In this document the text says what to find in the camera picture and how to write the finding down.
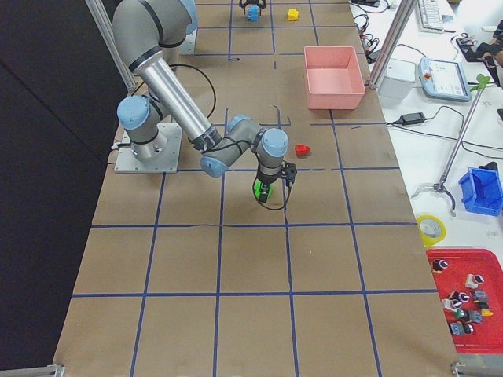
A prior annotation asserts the red toy block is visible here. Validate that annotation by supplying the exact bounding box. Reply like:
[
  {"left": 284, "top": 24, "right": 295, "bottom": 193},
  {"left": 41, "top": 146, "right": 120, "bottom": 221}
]
[{"left": 295, "top": 144, "right": 310, "bottom": 158}]

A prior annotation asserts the teach pendant tablet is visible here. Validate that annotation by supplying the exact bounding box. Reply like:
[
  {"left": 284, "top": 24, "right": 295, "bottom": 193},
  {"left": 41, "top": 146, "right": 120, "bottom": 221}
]
[{"left": 418, "top": 57, "right": 472, "bottom": 102}]

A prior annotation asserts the white cube device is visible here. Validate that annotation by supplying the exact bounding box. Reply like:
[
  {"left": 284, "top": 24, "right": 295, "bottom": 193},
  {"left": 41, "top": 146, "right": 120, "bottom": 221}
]
[{"left": 378, "top": 58, "right": 416, "bottom": 100}]

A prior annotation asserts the green clamp tool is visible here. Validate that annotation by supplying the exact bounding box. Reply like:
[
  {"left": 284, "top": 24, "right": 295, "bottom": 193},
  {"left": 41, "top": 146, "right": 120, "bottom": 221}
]
[{"left": 470, "top": 74, "right": 491, "bottom": 92}]

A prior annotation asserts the blue toy block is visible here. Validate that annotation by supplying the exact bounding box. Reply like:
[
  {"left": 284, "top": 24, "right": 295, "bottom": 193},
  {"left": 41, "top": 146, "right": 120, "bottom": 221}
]
[{"left": 246, "top": 5, "right": 261, "bottom": 22}]

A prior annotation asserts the black power adapter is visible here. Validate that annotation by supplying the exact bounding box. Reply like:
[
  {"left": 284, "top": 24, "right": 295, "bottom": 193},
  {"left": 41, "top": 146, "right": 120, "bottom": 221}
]
[{"left": 398, "top": 112, "right": 427, "bottom": 126}]

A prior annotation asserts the blue storage bin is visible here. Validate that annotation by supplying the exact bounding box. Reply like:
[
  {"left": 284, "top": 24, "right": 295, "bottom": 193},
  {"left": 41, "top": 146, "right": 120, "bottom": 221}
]
[{"left": 458, "top": 167, "right": 502, "bottom": 216}]

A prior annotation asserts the aluminium frame post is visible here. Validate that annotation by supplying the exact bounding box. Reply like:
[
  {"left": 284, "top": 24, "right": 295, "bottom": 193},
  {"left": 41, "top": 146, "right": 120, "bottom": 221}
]
[{"left": 367, "top": 0, "right": 417, "bottom": 89}]

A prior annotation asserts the pink plastic box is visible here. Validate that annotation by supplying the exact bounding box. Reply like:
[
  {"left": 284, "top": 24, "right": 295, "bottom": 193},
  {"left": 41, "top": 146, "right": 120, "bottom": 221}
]
[{"left": 303, "top": 46, "right": 365, "bottom": 110}]

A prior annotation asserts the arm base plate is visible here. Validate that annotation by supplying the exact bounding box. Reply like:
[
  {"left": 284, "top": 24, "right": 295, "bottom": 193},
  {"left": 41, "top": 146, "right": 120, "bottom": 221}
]
[
  {"left": 114, "top": 123, "right": 182, "bottom": 174},
  {"left": 177, "top": 31, "right": 197, "bottom": 55}
]

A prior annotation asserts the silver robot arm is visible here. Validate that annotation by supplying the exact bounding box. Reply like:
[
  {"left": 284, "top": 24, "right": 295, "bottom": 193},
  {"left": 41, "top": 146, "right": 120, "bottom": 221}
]
[
  {"left": 113, "top": 1, "right": 198, "bottom": 48},
  {"left": 112, "top": 1, "right": 297, "bottom": 206}
]

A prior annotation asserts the yellow tape roll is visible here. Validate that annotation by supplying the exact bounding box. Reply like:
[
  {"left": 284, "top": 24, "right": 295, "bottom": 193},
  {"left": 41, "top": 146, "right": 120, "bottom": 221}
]
[{"left": 417, "top": 214, "right": 446, "bottom": 247}]

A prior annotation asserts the yellow toy block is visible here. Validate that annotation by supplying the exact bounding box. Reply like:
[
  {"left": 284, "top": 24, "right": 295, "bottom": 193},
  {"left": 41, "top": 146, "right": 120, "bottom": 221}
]
[{"left": 287, "top": 8, "right": 299, "bottom": 22}]

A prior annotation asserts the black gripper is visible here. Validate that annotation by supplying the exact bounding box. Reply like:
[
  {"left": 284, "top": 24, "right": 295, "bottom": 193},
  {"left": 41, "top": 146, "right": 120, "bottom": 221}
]
[
  {"left": 256, "top": 159, "right": 297, "bottom": 203},
  {"left": 239, "top": 0, "right": 266, "bottom": 9}
]

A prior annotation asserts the red parts tray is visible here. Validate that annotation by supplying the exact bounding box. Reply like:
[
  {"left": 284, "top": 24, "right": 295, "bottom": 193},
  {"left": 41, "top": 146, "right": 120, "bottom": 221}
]
[{"left": 427, "top": 248, "right": 502, "bottom": 354}]

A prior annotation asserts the white keyboard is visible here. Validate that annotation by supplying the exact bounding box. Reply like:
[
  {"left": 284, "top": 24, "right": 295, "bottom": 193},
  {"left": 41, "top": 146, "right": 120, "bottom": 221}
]
[{"left": 416, "top": 0, "right": 456, "bottom": 33}]

